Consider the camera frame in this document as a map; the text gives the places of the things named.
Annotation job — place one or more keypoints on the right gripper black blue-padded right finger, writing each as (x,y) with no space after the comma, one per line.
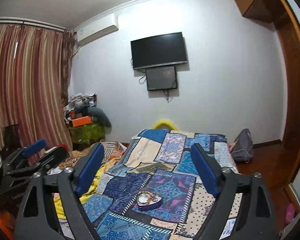
(243,208)

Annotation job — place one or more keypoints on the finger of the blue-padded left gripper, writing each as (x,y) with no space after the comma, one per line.
(34,148)

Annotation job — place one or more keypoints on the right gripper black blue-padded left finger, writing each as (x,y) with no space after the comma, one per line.
(37,217)

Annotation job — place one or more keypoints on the heart-shaped purple jewelry tin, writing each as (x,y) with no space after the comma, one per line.
(148,200)

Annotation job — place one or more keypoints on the red white box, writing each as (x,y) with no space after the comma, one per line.
(59,147)

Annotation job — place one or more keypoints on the pink object on floor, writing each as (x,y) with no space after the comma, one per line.
(290,213)

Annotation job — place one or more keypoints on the green covered side table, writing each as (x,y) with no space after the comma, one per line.
(87,134)

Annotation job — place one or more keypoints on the orange box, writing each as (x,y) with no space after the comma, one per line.
(80,121)

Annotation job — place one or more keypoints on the yellow garment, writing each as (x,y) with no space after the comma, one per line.
(93,204)

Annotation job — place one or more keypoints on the pile of papers clothes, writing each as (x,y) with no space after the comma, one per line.
(79,104)

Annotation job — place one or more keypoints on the purple grey bag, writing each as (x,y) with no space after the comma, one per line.
(243,149)

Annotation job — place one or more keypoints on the striped beige blanket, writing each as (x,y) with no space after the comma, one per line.
(113,152)

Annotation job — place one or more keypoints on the striped red curtain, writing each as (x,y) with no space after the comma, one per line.
(35,70)

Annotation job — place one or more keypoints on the blue patchwork bedspread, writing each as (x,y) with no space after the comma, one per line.
(159,160)

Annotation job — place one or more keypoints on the yellow fluffy item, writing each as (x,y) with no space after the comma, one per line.
(165,124)

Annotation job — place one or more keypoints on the white air conditioner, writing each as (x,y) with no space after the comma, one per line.
(93,30)

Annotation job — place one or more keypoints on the wall mounted black television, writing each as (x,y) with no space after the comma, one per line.
(157,51)

